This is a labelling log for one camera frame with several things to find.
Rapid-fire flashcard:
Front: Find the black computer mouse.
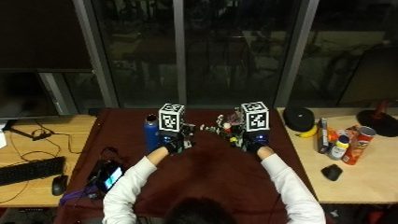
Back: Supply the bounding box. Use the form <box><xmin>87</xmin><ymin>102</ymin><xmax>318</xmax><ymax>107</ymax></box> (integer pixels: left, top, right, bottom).
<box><xmin>319</xmin><ymin>163</ymin><xmax>344</xmax><ymax>182</ymax></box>
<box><xmin>50</xmin><ymin>174</ymin><xmax>69</xmax><ymax>197</ymax></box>

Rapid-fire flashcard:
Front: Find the black computer keyboard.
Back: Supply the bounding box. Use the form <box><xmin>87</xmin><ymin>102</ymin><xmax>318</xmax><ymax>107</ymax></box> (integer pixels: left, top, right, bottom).
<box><xmin>0</xmin><ymin>156</ymin><xmax>66</xmax><ymax>187</ymax></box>

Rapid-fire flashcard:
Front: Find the red chip can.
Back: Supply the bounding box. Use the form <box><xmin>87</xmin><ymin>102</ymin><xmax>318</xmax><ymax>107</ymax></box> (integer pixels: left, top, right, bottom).
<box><xmin>340</xmin><ymin>125</ymin><xmax>378</xmax><ymax>166</ymax></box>

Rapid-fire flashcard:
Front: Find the black smartphone with lit screen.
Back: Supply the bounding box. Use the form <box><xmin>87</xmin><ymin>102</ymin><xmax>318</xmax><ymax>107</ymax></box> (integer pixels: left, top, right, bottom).
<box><xmin>94</xmin><ymin>162</ymin><xmax>125</xmax><ymax>193</ymax></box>

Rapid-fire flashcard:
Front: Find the dark red tablecloth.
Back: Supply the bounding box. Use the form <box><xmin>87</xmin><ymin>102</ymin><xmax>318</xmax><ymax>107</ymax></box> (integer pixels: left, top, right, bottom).
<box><xmin>53</xmin><ymin>107</ymin><xmax>330</xmax><ymax>224</ymax></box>

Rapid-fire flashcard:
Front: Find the dark snack packet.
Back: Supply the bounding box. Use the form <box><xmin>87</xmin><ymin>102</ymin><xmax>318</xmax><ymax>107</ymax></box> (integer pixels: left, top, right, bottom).
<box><xmin>315</xmin><ymin>117</ymin><xmax>331</xmax><ymax>155</ymax></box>

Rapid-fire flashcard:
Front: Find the black round base red handle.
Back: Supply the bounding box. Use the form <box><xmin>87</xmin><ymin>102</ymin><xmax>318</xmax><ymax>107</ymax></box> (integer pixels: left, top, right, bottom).
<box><xmin>355</xmin><ymin>100</ymin><xmax>398</xmax><ymax>138</ymax></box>

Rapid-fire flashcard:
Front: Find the orange snack packet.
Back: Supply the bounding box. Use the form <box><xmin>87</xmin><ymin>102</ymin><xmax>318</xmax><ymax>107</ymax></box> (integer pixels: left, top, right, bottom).
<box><xmin>326</xmin><ymin>126</ymin><xmax>339</xmax><ymax>145</ymax></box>

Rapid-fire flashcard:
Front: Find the person's right hand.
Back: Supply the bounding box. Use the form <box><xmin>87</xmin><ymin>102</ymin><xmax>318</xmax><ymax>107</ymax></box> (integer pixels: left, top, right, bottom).
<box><xmin>227</xmin><ymin>123</ymin><xmax>272</xmax><ymax>154</ymax></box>

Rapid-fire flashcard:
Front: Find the white paper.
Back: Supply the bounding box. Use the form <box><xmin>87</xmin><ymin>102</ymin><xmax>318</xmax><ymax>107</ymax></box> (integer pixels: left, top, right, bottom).
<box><xmin>0</xmin><ymin>120</ymin><xmax>9</xmax><ymax>149</ymax></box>

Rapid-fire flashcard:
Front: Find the white bottle with yellow cap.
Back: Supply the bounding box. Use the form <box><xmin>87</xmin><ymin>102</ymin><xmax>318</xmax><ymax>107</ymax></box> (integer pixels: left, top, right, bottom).
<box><xmin>327</xmin><ymin>134</ymin><xmax>350</xmax><ymax>161</ymax></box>

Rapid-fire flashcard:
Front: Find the grey window frame post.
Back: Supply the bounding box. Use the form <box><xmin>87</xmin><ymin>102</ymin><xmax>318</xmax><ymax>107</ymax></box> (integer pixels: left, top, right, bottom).
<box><xmin>171</xmin><ymin>0</ymin><xmax>187</xmax><ymax>106</ymax></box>
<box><xmin>274</xmin><ymin>0</ymin><xmax>320</xmax><ymax>108</ymax></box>
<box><xmin>71</xmin><ymin>0</ymin><xmax>121</xmax><ymax>109</ymax></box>

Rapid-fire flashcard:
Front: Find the white marker cube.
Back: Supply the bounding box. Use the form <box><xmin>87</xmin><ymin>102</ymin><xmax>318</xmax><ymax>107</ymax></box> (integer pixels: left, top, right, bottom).
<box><xmin>158</xmin><ymin>103</ymin><xmax>186</xmax><ymax>133</ymax></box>
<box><xmin>239</xmin><ymin>101</ymin><xmax>271</xmax><ymax>133</ymax></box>

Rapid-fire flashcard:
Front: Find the yellow banana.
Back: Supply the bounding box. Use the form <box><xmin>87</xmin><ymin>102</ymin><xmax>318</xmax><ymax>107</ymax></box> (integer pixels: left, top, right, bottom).
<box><xmin>294</xmin><ymin>124</ymin><xmax>319</xmax><ymax>139</ymax></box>

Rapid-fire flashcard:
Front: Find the blue water bottle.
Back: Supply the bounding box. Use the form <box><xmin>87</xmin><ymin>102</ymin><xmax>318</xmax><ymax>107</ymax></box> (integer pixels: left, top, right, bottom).
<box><xmin>142</xmin><ymin>114</ymin><xmax>161</xmax><ymax>154</ymax></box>

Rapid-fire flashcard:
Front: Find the purple strap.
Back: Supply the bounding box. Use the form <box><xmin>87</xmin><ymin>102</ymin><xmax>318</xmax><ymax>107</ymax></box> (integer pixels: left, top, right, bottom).
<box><xmin>58</xmin><ymin>186</ymin><xmax>91</xmax><ymax>207</ymax></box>

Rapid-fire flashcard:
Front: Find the person's left hand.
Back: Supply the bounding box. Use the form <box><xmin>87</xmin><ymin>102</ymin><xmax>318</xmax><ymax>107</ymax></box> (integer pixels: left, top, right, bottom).
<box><xmin>159</xmin><ymin>122</ymin><xmax>197</xmax><ymax>155</ymax></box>

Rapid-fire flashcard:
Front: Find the black round cap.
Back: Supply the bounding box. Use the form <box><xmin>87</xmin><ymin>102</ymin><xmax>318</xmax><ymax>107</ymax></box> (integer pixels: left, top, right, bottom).
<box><xmin>282</xmin><ymin>105</ymin><xmax>316</xmax><ymax>133</ymax></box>

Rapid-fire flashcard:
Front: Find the bunch of artificial flowers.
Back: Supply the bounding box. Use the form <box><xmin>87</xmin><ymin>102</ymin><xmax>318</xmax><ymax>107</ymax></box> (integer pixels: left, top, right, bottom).
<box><xmin>198</xmin><ymin>112</ymin><xmax>246</xmax><ymax>147</ymax></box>

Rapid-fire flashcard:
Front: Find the black computer monitor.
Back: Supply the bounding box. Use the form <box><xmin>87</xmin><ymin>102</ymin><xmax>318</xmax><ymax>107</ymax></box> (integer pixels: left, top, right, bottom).
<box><xmin>0</xmin><ymin>68</ymin><xmax>81</xmax><ymax>121</ymax></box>

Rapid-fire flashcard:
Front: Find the black cable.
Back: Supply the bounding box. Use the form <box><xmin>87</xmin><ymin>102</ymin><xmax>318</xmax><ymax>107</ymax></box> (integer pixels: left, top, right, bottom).
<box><xmin>0</xmin><ymin>119</ymin><xmax>85</xmax><ymax>204</ymax></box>

